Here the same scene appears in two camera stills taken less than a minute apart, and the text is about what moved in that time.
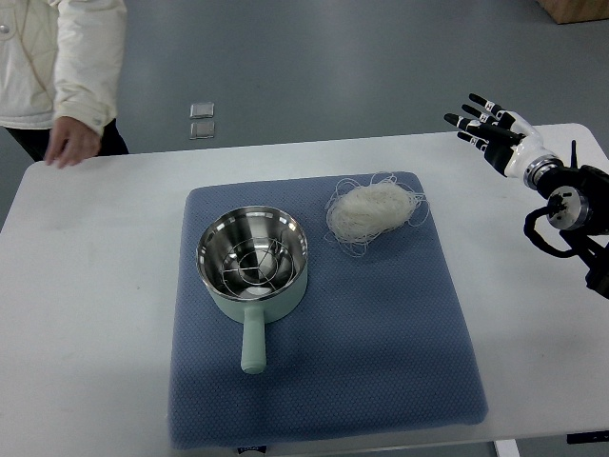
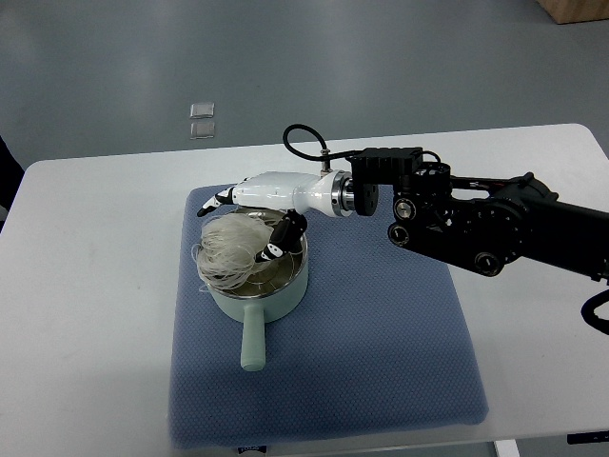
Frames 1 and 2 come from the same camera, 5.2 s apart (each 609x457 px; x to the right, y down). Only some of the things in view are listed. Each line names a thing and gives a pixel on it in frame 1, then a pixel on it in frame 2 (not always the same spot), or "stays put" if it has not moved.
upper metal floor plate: x=202 y=110 stays put
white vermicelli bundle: x=363 y=213 -> x=226 y=254
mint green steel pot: x=253 y=265 stays put
